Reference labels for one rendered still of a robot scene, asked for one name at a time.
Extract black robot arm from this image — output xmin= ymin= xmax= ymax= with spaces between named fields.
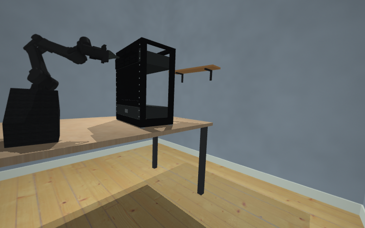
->
xmin=23 ymin=34 xmax=102 ymax=90

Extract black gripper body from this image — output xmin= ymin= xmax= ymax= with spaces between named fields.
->
xmin=93 ymin=44 xmax=109 ymax=63

